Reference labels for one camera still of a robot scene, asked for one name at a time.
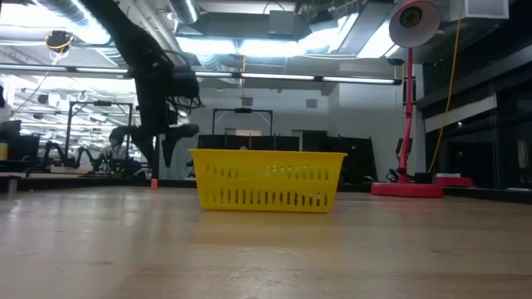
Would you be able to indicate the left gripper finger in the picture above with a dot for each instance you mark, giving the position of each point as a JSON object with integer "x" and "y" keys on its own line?
{"x": 129, "y": 135}
{"x": 180, "y": 133}

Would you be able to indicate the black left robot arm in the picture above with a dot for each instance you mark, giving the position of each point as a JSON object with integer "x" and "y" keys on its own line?
{"x": 124, "y": 33}

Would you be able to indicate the black background robot arm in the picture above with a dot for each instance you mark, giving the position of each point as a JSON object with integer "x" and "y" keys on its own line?
{"x": 70, "y": 155}

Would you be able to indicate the person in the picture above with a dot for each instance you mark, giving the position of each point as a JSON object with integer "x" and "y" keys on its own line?
{"x": 114, "y": 151}

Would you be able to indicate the orange eraser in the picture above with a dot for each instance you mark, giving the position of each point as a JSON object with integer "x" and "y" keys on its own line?
{"x": 154, "y": 184}

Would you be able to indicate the yellow slotted basket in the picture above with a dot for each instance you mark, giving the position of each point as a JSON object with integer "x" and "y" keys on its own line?
{"x": 266, "y": 166}

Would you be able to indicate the black monitor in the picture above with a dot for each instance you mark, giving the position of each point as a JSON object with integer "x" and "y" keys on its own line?
{"x": 21, "y": 145}

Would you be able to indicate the long ceiling light bar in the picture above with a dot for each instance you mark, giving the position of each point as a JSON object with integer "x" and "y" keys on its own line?
{"x": 274, "y": 76}

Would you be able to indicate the black ceiling device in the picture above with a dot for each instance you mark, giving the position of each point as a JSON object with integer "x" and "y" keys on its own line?
{"x": 59, "y": 41}

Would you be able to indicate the yellow container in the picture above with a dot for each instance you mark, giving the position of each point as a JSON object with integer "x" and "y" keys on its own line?
{"x": 3, "y": 151}

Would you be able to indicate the black ceiling box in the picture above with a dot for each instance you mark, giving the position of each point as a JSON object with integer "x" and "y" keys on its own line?
{"x": 282, "y": 23}

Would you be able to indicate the black partition panels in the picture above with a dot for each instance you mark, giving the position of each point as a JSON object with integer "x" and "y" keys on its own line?
{"x": 324, "y": 143}

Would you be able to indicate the red desk lamp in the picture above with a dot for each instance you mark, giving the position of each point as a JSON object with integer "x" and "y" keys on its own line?
{"x": 407, "y": 190}

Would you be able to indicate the red low object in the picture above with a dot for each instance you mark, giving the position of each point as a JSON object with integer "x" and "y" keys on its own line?
{"x": 455, "y": 182}

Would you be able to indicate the white ceiling vent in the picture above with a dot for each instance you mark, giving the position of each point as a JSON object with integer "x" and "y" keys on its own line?
{"x": 482, "y": 9}

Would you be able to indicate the black rig frame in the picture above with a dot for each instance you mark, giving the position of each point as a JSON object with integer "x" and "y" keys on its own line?
{"x": 243, "y": 110}
{"x": 101, "y": 103}

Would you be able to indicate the silver air duct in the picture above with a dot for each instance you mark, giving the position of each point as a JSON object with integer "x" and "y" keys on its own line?
{"x": 185, "y": 10}

